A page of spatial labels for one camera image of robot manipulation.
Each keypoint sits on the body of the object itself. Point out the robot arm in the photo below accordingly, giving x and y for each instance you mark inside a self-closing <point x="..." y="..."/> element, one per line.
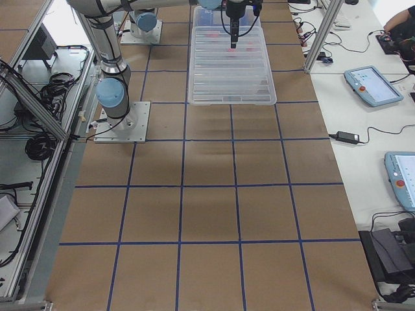
<point x="112" y="91"/>
<point x="181" y="4"/>

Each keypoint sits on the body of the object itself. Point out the aluminium frame post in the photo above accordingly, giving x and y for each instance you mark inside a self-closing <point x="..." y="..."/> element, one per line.
<point x="323" y="30"/>

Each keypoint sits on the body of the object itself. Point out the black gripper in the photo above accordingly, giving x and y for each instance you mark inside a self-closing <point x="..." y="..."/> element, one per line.
<point x="233" y="8"/>

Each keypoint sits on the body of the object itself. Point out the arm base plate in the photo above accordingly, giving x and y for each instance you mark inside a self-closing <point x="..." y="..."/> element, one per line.
<point x="132" y="129"/>
<point x="132" y="35"/>

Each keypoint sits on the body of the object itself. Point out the black power adapter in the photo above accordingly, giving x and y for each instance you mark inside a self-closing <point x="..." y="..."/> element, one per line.
<point x="347" y="137"/>

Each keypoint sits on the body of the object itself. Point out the clear plastic storage box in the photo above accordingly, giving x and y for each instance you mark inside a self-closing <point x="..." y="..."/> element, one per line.
<point x="213" y="18"/>

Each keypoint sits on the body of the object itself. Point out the teach pendant near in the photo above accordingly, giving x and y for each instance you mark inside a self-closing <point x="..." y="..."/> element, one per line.
<point x="400" y="169"/>

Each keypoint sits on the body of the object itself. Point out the teach pendant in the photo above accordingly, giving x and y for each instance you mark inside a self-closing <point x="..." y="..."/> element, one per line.
<point x="372" y="87"/>
<point x="400" y="169"/>

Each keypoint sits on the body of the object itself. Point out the clear plastic box lid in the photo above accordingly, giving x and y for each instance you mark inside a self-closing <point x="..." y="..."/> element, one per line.
<point x="221" y="75"/>

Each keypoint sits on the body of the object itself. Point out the teach pendant far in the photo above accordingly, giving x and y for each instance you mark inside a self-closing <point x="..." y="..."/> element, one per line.
<point x="372" y="87"/>

